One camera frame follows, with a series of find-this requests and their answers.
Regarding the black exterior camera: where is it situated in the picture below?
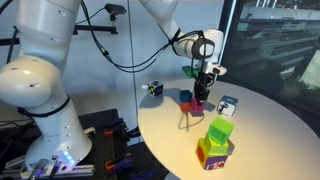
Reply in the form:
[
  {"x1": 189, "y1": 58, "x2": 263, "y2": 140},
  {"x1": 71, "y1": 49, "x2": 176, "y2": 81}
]
[{"x1": 104, "y1": 3, "x2": 128, "y2": 16}]

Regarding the small orange block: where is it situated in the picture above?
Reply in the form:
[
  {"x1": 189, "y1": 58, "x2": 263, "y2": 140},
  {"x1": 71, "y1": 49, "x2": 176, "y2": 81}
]
[{"x1": 179, "y1": 101, "x2": 193, "y2": 114}]

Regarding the white blue printed cube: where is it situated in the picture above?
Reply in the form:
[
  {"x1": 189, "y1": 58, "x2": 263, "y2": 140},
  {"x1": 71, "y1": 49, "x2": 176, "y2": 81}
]
[{"x1": 216, "y1": 95, "x2": 240, "y2": 118}]

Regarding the green black checkered cube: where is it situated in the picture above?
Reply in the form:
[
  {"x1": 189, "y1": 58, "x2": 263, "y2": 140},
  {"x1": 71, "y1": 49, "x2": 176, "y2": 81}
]
[{"x1": 142, "y1": 80, "x2": 165, "y2": 98}]

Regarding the orange blue spring clamp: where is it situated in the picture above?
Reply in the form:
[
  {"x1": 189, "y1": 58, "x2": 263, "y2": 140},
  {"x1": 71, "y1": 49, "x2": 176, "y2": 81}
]
[
  {"x1": 105, "y1": 155, "x2": 135, "y2": 175},
  {"x1": 103, "y1": 117, "x2": 130, "y2": 138}
]

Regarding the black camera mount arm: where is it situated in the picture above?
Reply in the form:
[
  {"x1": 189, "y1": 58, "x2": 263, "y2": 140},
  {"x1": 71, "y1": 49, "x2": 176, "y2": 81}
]
[{"x1": 73, "y1": 14, "x2": 120, "y2": 36}]

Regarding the dark blue block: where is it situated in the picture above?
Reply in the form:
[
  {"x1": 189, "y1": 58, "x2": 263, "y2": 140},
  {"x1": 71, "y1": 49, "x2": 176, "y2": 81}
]
[{"x1": 178, "y1": 89, "x2": 194, "y2": 104}]

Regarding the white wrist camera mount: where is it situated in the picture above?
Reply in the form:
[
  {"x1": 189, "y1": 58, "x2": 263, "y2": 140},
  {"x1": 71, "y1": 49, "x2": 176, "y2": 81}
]
[{"x1": 204, "y1": 61, "x2": 228, "y2": 76}]

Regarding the dark window frame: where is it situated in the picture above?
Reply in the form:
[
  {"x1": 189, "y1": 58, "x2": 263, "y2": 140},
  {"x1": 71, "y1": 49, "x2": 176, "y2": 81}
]
[{"x1": 218, "y1": 0, "x2": 245, "y2": 83}]

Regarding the orange yellow cube with hole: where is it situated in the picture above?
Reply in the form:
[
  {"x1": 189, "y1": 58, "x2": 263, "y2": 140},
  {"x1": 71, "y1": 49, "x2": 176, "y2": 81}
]
[{"x1": 195, "y1": 137, "x2": 230, "y2": 171}]

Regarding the thin grey hanging cable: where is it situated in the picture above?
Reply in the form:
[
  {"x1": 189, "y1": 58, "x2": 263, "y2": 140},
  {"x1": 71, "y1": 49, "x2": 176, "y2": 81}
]
[{"x1": 126, "y1": 0, "x2": 139, "y2": 116}]

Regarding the pink block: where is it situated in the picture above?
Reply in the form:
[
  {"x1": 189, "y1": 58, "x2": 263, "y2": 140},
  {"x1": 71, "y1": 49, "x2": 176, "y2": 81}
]
[{"x1": 190, "y1": 97, "x2": 206, "y2": 114}]

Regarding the dark green block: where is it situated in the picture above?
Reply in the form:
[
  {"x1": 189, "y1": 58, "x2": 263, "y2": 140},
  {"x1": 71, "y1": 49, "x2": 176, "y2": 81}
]
[{"x1": 181, "y1": 64, "x2": 202, "y2": 80}]

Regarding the yellow-green block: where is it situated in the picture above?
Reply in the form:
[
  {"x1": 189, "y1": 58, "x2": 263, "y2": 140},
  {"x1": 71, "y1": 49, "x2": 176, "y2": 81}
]
[{"x1": 203, "y1": 132, "x2": 230, "y2": 156}]

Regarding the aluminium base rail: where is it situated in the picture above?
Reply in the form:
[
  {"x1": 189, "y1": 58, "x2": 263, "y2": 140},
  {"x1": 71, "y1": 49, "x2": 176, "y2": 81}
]
[{"x1": 0, "y1": 161, "x2": 95, "y2": 180}]

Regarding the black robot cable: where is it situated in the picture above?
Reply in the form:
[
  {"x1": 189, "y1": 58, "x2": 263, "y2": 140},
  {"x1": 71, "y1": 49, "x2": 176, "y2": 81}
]
[{"x1": 79, "y1": 0, "x2": 208, "y2": 81}]

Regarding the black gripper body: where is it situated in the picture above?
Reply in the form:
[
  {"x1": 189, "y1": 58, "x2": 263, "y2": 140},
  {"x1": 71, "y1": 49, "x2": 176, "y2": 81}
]
[{"x1": 194, "y1": 70, "x2": 214, "y2": 93}]

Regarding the bright green translucent block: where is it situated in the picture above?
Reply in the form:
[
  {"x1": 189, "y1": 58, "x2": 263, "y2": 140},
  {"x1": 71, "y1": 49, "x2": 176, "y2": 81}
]
[{"x1": 207, "y1": 116, "x2": 235, "y2": 146}]

